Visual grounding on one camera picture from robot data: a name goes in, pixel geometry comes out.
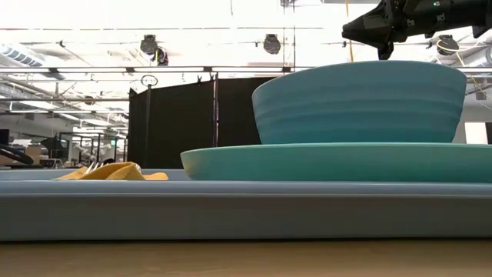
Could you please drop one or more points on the black room divider panel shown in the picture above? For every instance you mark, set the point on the black room divider panel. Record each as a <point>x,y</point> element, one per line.
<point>180,127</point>

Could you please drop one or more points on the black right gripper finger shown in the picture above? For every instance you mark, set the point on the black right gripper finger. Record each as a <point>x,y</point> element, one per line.
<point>363,29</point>

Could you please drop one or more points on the teal plastic plate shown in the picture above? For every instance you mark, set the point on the teal plastic plate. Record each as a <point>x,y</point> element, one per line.
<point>326,163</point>

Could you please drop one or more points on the blue plastic tray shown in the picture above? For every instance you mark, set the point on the blue plastic tray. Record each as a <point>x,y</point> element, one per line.
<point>230,215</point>

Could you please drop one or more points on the yellow cloth napkin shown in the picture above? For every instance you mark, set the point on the yellow cloth napkin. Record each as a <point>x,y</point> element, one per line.
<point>115,174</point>

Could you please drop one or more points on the black aluminium table frame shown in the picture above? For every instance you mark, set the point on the black aluminium table frame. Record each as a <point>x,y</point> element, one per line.
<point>209,69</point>

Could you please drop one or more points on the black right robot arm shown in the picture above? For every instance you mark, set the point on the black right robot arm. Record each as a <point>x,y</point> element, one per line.
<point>461,15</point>

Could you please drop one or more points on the blue plastic bowl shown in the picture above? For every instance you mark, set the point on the blue plastic bowl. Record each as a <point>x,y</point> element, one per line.
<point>357,104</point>

